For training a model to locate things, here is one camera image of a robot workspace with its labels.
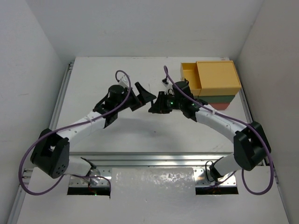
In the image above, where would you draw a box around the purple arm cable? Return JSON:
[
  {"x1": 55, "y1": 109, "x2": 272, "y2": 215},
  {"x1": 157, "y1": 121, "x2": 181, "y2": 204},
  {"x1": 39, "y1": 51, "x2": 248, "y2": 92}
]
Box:
[
  {"x1": 163, "y1": 65, "x2": 274, "y2": 196},
  {"x1": 18, "y1": 70, "x2": 131, "y2": 196}
]

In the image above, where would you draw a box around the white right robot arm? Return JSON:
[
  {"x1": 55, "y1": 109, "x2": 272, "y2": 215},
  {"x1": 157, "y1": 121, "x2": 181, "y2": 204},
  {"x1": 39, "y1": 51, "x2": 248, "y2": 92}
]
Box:
[{"x1": 149, "y1": 80, "x2": 271, "y2": 182}]

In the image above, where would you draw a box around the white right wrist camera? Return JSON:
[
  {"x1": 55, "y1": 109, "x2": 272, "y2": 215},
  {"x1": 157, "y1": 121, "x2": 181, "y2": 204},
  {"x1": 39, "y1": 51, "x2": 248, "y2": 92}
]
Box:
[{"x1": 162, "y1": 78, "x2": 174, "y2": 95}]

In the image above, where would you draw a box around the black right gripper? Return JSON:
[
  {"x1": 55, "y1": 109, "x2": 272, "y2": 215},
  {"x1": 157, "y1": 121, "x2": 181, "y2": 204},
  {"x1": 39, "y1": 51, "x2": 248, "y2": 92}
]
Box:
[{"x1": 150, "y1": 91, "x2": 184, "y2": 113}]

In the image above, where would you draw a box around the aluminium frame rail front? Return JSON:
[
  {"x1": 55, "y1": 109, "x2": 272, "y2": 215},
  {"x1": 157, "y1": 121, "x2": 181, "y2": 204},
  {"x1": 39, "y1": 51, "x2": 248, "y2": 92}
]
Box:
[{"x1": 70, "y1": 152, "x2": 230, "y2": 168}]

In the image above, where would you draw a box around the yellow top drawer box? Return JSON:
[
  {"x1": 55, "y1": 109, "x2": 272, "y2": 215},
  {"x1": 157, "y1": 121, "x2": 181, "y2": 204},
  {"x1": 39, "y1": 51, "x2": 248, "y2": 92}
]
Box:
[{"x1": 180, "y1": 61, "x2": 241, "y2": 96}]

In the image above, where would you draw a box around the red bottom drawer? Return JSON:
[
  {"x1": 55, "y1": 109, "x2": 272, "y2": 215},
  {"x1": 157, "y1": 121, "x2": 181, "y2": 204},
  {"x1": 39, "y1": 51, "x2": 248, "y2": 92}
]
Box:
[{"x1": 210, "y1": 103, "x2": 230, "y2": 111}]

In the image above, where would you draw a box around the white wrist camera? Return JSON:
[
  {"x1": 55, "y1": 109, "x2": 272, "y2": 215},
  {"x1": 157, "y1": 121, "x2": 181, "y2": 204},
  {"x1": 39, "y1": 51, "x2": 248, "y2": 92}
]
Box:
[
  {"x1": 162, "y1": 78, "x2": 174, "y2": 95},
  {"x1": 118, "y1": 75, "x2": 130, "y2": 88}
]

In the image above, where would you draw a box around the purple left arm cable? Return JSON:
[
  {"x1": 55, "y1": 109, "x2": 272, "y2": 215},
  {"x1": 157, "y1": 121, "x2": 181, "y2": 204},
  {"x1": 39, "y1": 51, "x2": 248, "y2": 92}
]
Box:
[{"x1": 18, "y1": 70, "x2": 131, "y2": 196}]

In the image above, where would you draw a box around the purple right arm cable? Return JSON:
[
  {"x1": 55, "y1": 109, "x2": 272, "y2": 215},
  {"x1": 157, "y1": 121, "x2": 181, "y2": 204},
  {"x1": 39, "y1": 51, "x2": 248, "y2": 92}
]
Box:
[{"x1": 163, "y1": 65, "x2": 274, "y2": 196}]

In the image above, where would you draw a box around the green black screwdriver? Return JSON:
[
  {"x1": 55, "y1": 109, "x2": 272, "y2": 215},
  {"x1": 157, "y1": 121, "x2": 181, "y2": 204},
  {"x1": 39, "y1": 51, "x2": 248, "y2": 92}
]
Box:
[{"x1": 148, "y1": 84, "x2": 155, "y2": 107}]

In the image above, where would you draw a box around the green drawer box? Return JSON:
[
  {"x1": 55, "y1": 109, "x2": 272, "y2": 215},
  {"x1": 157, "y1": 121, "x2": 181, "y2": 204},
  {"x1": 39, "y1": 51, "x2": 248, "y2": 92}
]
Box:
[{"x1": 196, "y1": 95, "x2": 235, "y2": 104}]

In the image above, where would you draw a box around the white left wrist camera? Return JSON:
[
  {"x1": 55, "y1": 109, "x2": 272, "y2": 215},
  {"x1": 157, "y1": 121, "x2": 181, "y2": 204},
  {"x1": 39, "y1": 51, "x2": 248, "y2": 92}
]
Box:
[{"x1": 118, "y1": 75, "x2": 130, "y2": 88}]

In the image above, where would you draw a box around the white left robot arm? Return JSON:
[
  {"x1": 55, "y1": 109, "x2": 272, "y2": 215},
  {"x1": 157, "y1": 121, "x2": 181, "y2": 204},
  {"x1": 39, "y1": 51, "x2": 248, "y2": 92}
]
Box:
[{"x1": 30, "y1": 83, "x2": 156, "y2": 179}]

